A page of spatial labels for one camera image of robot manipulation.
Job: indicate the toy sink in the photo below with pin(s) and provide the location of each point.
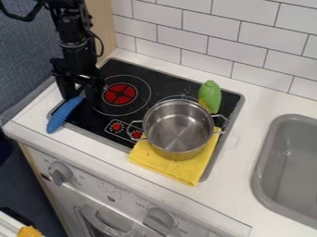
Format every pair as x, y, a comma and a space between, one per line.
289, 169

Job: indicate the silver pot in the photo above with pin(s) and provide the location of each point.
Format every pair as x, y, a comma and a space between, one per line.
178, 128

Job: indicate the toy stove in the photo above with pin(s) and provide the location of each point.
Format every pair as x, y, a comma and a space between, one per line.
165, 89

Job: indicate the yellow cloth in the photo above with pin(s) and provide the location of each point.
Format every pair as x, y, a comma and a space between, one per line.
177, 166

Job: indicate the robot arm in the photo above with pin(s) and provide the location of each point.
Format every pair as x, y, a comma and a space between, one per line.
71, 21

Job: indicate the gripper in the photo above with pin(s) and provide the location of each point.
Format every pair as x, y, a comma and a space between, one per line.
77, 64

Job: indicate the green bottle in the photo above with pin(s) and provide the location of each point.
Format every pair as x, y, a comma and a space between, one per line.
209, 97

